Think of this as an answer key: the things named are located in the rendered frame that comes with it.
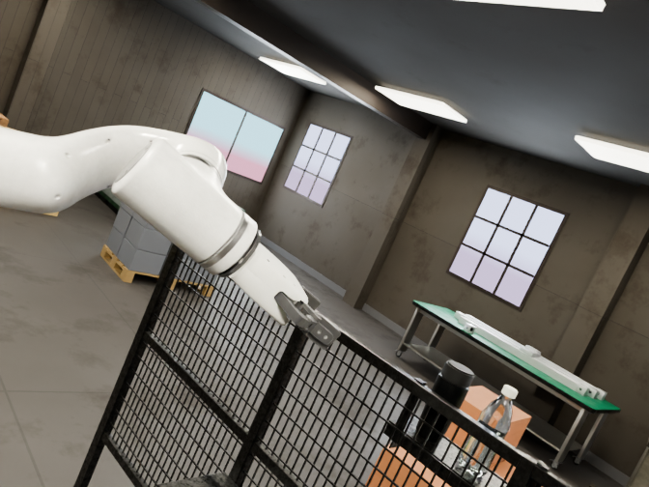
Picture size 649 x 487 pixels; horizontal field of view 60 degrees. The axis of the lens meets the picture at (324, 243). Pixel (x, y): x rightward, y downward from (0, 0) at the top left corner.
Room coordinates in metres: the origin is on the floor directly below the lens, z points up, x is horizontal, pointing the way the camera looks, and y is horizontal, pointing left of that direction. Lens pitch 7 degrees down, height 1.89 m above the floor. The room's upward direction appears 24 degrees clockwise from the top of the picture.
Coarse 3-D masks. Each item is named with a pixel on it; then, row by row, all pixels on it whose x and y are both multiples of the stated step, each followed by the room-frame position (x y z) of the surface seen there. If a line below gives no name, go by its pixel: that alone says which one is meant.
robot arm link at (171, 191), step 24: (168, 144) 0.62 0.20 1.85; (144, 168) 0.59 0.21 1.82; (168, 168) 0.60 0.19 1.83; (192, 168) 0.63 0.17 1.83; (120, 192) 0.59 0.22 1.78; (144, 192) 0.59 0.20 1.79; (168, 192) 0.60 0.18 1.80; (192, 192) 0.61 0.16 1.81; (216, 192) 0.64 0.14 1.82; (144, 216) 0.61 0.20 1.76; (168, 216) 0.61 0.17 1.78; (192, 216) 0.61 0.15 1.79; (216, 216) 0.63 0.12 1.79; (240, 216) 0.66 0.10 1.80; (192, 240) 0.62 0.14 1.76; (216, 240) 0.63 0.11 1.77
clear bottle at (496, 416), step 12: (504, 396) 1.17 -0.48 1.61; (492, 408) 1.16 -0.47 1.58; (504, 408) 1.16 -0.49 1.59; (480, 420) 1.17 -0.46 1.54; (492, 420) 1.15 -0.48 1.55; (504, 420) 1.15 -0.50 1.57; (504, 432) 1.15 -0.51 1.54; (468, 444) 1.17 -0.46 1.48; (480, 444) 1.15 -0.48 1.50; (480, 456) 1.14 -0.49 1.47; (492, 456) 1.15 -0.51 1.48; (468, 468) 1.15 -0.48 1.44
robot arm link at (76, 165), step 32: (0, 128) 0.61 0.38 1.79; (128, 128) 0.68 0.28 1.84; (0, 160) 0.58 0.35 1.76; (32, 160) 0.59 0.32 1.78; (64, 160) 0.61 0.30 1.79; (96, 160) 0.65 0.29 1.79; (128, 160) 0.69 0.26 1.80; (224, 160) 0.72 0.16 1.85; (0, 192) 0.59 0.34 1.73; (32, 192) 0.59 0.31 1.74; (64, 192) 0.61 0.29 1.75
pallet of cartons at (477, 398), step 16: (464, 400) 3.71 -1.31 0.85; (480, 400) 3.86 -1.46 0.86; (512, 416) 3.80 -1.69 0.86; (528, 416) 3.99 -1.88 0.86; (448, 432) 3.71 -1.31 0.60; (464, 432) 3.65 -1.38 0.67; (512, 432) 3.79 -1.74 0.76; (400, 448) 3.33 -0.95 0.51; (384, 464) 3.23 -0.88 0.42; (400, 464) 3.18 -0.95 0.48; (416, 464) 3.22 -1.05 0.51; (368, 480) 3.26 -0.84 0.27; (384, 480) 3.21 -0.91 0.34; (400, 480) 3.15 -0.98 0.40; (416, 480) 3.10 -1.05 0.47
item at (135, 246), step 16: (128, 208) 5.97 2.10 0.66; (128, 224) 5.89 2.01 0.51; (144, 224) 5.65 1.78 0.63; (112, 240) 6.05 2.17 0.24; (128, 240) 5.78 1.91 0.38; (144, 240) 5.65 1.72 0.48; (160, 240) 5.77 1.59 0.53; (112, 256) 5.92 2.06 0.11; (128, 256) 5.69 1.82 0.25; (144, 256) 5.70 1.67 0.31; (160, 256) 5.82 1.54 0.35; (128, 272) 5.63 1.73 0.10; (144, 272) 5.75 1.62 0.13; (160, 272) 5.88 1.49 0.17; (208, 272) 6.28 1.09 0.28
